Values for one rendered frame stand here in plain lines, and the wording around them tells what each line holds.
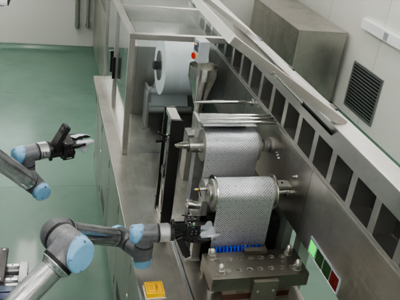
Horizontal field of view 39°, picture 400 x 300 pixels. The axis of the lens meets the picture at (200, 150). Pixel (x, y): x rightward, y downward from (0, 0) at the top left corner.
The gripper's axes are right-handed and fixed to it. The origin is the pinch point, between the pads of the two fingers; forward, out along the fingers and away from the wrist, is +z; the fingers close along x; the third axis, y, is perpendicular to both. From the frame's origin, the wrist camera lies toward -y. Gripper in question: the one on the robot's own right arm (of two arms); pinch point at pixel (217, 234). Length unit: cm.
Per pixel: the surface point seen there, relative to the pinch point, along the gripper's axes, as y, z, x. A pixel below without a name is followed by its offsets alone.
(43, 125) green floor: -109, -68, 326
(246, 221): 6.2, 11.2, -0.2
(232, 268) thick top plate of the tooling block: -6.0, 3.1, -14.3
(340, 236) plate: 25, 30, -38
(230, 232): 0.9, 5.2, -0.3
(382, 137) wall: -93, 263, 272
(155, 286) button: -16.6, -25.5, -9.3
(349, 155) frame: 52, 30, -30
